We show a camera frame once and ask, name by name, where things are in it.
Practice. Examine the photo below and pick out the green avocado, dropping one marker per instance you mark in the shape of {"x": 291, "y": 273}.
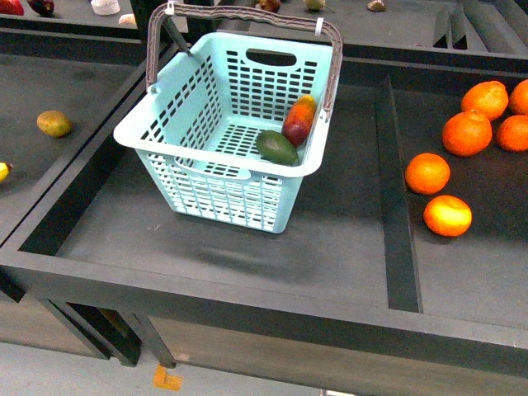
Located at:
{"x": 276, "y": 148}

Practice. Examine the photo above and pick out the brown kiwi fruit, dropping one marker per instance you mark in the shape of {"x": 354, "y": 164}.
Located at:
{"x": 54, "y": 124}

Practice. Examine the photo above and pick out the light blue plastic basket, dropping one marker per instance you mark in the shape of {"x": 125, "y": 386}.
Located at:
{"x": 196, "y": 128}

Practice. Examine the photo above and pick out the red yellow mango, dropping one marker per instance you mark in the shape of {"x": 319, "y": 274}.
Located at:
{"x": 299, "y": 120}

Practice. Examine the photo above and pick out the orange tangerine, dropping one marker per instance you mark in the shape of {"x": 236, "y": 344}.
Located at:
{"x": 427, "y": 173}
{"x": 512, "y": 134}
{"x": 448, "y": 216}
{"x": 518, "y": 99}
{"x": 467, "y": 133}
{"x": 489, "y": 98}

